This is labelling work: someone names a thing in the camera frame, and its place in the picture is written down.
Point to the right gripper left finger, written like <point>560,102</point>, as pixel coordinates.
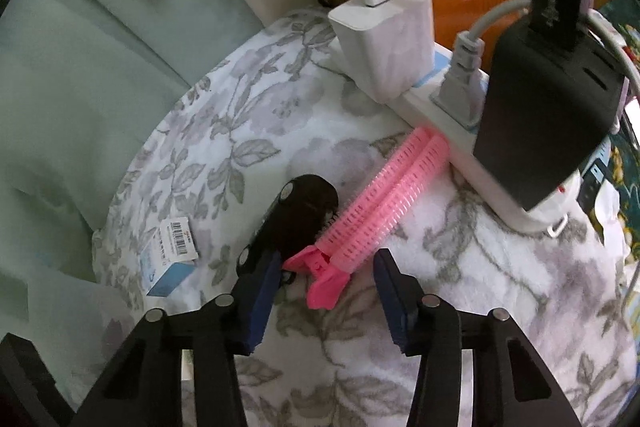
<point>230,325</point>

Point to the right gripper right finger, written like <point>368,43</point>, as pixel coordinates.
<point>425,326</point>

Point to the pink hair roller clip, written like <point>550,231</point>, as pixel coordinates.
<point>360,228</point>

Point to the black toy car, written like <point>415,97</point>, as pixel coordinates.
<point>292,222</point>

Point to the small blue white box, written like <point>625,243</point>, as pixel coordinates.
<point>168,258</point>

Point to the white grey plug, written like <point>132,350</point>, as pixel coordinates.
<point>461,94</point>

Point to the black power adapter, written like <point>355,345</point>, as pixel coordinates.
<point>549,104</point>

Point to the white USB charger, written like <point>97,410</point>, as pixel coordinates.
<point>388,45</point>

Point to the green curtain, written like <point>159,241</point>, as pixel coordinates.
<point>83,84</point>

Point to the teal floral tablecloth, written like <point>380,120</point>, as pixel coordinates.
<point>610,181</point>

